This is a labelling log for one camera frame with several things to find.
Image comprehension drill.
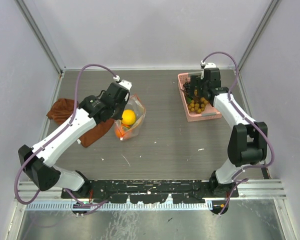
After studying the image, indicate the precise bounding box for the brown longan bunch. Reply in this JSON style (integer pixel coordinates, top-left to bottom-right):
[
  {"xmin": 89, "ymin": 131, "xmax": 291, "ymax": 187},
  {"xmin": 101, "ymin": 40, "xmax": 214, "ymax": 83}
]
[{"xmin": 186, "ymin": 97, "xmax": 209, "ymax": 114}]

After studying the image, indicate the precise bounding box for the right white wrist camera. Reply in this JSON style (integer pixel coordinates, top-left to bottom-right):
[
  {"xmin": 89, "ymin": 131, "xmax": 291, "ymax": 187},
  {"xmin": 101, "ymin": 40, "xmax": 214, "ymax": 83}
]
[{"xmin": 200, "ymin": 60, "xmax": 217, "ymax": 73}]

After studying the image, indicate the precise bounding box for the orange peach toy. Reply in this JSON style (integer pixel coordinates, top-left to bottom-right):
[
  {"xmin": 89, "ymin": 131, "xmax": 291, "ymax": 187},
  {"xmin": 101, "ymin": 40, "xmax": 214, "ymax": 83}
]
[{"xmin": 121, "ymin": 109, "xmax": 137, "ymax": 126}]

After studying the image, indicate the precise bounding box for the pink plastic basket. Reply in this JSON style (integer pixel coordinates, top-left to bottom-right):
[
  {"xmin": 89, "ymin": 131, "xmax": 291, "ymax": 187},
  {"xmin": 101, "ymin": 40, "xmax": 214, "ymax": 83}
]
[{"xmin": 177, "ymin": 72, "xmax": 222, "ymax": 122}]

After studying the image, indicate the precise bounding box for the slotted cable duct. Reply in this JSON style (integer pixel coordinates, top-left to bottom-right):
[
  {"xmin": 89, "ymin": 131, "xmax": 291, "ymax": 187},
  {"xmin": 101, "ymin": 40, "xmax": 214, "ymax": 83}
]
[{"xmin": 25, "ymin": 200, "xmax": 213, "ymax": 211}]

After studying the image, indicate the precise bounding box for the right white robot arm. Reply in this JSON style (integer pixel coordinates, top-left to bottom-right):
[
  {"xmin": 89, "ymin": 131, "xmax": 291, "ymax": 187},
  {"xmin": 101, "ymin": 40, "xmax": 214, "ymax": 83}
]
[{"xmin": 190, "ymin": 63, "xmax": 268, "ymax": 197}]

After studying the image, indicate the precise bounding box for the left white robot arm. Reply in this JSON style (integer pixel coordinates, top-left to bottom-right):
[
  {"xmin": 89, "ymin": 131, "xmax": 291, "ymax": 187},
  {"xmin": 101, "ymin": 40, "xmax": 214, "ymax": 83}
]
[{"xmin": 18, "ymin": 80, "xmax": 132, "ymax": 198}]

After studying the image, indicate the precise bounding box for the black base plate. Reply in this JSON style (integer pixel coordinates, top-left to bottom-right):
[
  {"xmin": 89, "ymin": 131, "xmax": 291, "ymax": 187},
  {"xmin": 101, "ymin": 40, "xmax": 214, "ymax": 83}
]
[{"xmin": 72, "ymin": 180, "xmax": 235, "ymax": 204}]

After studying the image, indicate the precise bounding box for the dark grape bunch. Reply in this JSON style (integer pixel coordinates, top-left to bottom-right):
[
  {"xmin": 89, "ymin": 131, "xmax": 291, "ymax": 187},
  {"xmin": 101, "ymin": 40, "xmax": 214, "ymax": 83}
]
[{"xmin": 183, "ymin": 81, "xmax": 191, "ymax": 92}]

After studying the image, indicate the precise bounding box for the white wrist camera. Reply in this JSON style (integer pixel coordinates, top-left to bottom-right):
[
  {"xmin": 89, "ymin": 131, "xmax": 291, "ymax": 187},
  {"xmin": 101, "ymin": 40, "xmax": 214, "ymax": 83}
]
[
  {"xmin": 200, "ymin": 60, "xmax": 217, "ymax": 73},
  {"xmin": 113, "ymin": 75, "xmax": 132, "ymax": 91}
]

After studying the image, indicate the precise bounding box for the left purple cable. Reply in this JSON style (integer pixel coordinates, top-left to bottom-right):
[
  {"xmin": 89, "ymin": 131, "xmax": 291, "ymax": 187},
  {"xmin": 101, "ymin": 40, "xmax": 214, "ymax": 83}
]
[{"xmin": 13, "ymin": 64, "xmax": 121, "ymax": 217}]

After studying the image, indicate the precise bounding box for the clear orange-zip bag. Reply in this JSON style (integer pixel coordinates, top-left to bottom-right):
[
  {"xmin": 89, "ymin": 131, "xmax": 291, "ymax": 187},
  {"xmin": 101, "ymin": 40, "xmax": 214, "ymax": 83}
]
[{"xmin": 114, "ymin": 94, "xmax": 146, "ymax": 141}]

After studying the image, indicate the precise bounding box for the orange persimmon toy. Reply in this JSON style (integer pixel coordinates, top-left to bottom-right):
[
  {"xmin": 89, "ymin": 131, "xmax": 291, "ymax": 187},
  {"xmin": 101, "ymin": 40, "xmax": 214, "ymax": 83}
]
[{"xmin": 114, "ymin": 128, "xmax": 126, "ymax": 139}]

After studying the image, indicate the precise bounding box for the brown cloth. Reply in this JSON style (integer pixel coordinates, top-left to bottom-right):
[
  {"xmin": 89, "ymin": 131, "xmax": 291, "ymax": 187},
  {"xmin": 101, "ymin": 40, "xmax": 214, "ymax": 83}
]
[{"xmin": 46, "ymin": 98, "xmax": 115, "ymax": 148}]

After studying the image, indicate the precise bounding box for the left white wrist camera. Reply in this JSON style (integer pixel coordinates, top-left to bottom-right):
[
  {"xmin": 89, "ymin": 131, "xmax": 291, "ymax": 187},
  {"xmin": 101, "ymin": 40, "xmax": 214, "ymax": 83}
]
[{"xmin": 113, "ymin": 75, "xmax": 132, "ymax": 91}]

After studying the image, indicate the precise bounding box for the yellow lemon toy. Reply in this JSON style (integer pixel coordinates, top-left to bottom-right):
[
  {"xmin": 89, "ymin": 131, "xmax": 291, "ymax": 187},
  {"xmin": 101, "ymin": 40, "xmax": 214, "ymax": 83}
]
[{"xmin": 122, "ymin": 124, "xmax": 131, "ymax": 131}]

